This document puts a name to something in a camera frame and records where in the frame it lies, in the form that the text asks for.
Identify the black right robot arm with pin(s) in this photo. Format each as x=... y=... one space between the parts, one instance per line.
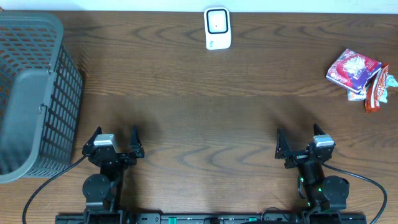
x=326 y=196

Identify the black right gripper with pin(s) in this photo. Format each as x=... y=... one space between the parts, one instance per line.
x=282 y=152

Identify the small orange box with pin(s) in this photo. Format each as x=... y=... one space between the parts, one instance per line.
x=351 y=96

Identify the white barcode scanner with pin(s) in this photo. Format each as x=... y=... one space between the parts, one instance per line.
x=217 y=28

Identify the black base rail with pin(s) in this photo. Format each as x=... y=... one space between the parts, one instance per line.
x=155 y=218

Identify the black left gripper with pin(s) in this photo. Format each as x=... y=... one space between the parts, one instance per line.
x=121 y=157

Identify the orange red chocolate bar wrapper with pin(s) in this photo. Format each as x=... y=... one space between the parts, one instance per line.
x=376 y=93

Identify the dark grey plastic basket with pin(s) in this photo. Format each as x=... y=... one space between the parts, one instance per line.
x=41 y=92

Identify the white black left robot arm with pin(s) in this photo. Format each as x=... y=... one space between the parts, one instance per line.
x=103 y=190

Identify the red purple snack bag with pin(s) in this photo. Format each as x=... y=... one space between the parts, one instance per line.
x=353 y=71

